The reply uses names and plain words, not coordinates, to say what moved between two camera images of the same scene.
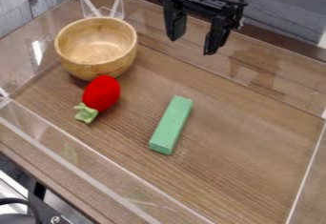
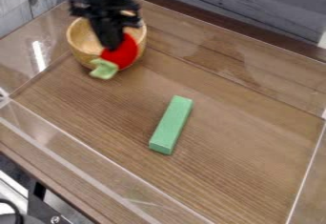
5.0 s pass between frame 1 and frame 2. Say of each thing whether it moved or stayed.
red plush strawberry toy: moved
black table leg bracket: stayed
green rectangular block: stayed
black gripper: moved
